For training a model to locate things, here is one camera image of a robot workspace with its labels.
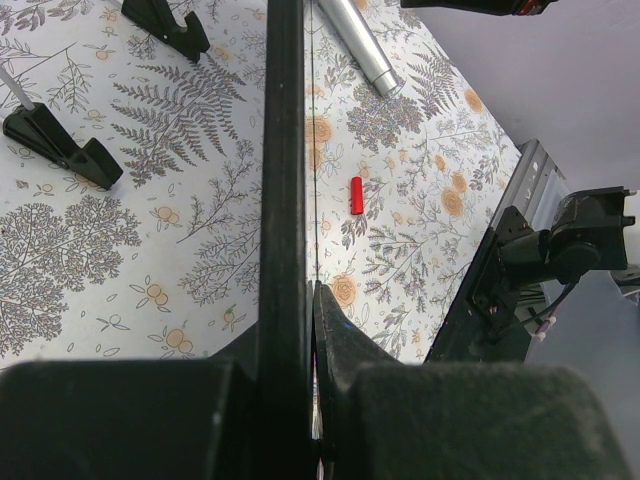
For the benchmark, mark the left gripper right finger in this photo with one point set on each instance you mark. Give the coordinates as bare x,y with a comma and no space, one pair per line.
383,419

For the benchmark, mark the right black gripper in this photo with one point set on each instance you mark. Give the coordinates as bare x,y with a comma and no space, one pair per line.
491,7

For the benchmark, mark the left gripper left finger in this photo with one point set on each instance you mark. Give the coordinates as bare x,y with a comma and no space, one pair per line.
130,419

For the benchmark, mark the red marker cap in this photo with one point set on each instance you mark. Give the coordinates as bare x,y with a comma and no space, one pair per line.
357,196

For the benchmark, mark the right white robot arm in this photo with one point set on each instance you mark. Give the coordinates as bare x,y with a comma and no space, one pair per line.
594,229

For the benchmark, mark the silver microphone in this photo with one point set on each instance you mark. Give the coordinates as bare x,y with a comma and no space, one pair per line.
355,33

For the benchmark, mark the floral patterned table mat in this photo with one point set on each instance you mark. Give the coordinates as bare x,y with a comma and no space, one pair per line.
165,264

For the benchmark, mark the black front mounting rail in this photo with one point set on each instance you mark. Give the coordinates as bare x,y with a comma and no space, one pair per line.
481,325

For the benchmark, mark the aluminium table frame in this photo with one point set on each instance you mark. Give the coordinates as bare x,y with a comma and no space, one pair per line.
536,187

